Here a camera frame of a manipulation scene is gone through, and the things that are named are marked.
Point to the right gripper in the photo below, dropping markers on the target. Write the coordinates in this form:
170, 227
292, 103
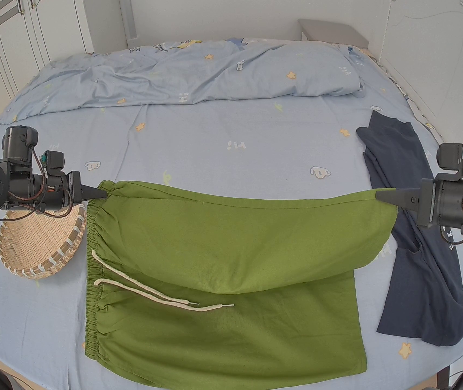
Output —
443, 203

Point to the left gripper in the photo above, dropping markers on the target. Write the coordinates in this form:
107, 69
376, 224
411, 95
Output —
75, 193

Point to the green shorts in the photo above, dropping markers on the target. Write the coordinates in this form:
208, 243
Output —
235, 238

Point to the round woven basket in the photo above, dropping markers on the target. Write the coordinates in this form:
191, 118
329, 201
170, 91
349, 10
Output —
36, 246

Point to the dark blue T-shirt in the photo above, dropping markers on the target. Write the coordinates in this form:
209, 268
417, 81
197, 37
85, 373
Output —
422, 291

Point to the white wardrobe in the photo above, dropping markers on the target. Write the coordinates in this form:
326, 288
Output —
32, 35

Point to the pale blue quilt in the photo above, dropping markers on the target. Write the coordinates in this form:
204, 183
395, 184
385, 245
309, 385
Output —
199, 75

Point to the grey bedside table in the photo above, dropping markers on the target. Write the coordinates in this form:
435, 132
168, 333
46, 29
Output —
329, 31

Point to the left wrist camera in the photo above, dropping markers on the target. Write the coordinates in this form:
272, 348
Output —
54, 161

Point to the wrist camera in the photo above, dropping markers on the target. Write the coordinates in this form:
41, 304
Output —
451, 157
54, 161

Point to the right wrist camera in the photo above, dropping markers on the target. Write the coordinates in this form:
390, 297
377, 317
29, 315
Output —
451, 157

